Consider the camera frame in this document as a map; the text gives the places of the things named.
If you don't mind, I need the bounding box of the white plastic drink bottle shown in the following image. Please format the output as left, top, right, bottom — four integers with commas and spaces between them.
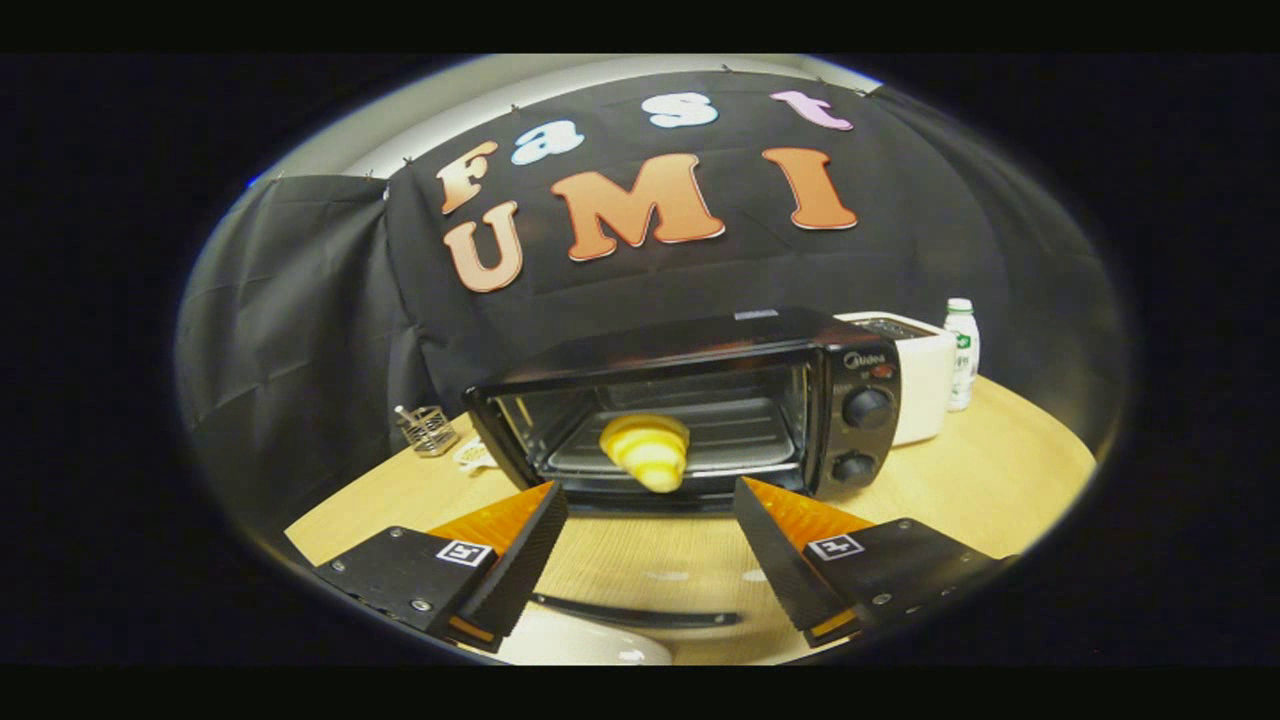
944, 298, 981, 413

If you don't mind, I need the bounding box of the black backdrop cloth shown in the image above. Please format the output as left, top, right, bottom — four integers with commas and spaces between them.
175, 70, 1131, 521

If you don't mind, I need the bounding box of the white bread toaster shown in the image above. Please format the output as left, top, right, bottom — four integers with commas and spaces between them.
835, 311, 959, 447

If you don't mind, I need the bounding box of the white round plate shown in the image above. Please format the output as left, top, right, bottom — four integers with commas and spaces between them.
495, 605, 674, 666

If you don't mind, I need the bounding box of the yellow croissant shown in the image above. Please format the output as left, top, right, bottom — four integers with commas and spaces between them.
598, 413, 691, 495

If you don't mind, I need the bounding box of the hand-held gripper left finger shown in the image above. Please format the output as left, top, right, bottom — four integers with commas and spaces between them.
314, 481, 570, 655

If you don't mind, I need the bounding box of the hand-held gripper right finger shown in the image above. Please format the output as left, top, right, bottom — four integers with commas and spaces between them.
732, 477, 1003, 650

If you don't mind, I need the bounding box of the black toaster oven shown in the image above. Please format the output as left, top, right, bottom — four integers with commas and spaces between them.
463, 307, 903, 631

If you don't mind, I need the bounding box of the small white dish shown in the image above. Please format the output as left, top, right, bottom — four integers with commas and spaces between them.
453, 436, 501, 475

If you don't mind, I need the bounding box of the wire mesh utensil holder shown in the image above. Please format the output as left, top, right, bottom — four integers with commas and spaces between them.
394, 404, 460, 459

